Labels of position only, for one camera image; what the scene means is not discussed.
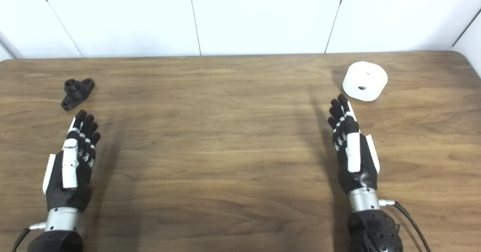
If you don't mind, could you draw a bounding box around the round white piece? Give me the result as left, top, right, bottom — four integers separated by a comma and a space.
342, 61, 388, 102

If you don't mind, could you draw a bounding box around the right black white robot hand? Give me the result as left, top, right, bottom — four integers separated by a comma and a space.
328, 94, 381, 195

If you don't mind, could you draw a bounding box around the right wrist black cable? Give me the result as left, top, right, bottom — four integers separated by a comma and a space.
379, 199, 432, 252

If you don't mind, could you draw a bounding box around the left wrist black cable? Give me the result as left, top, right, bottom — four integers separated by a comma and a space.
11, 222, 47, 252

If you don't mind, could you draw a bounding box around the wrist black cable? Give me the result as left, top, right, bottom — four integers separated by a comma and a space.
11, 222, 47, 252
379, 199, 432, 252

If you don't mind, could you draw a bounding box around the black flanged holder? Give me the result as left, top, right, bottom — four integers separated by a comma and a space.
61, 78, 95, 112

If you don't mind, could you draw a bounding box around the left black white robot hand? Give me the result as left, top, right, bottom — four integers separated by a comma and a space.
42, 109, 101, 213

